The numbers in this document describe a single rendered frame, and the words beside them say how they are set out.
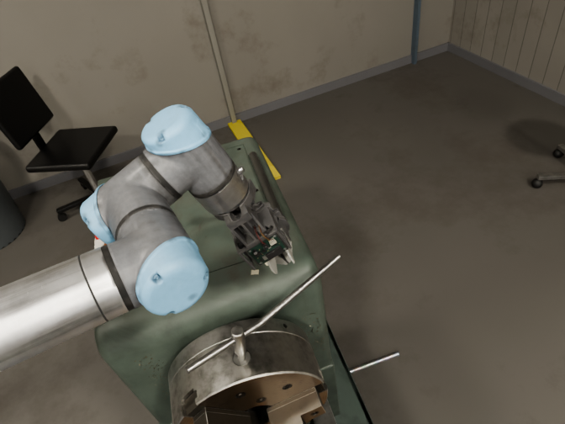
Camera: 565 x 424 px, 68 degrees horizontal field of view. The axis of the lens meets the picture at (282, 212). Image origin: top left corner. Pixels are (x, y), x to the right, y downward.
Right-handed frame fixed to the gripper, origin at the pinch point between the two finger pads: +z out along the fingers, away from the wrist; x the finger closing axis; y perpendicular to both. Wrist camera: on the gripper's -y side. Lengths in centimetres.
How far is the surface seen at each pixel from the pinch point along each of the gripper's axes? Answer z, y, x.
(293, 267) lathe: 10.6, -5.2, -1.2
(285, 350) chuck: 12.8, 9.5, -9.5
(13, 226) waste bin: 69, -219, -190
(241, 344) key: 2.0, 10.7, -13.3
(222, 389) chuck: 5.9, 14.0, -20.5
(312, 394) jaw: 21.7, 15.5, -9.9
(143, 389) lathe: 15.7, -1.3, -44.5
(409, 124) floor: 178, -212, 101
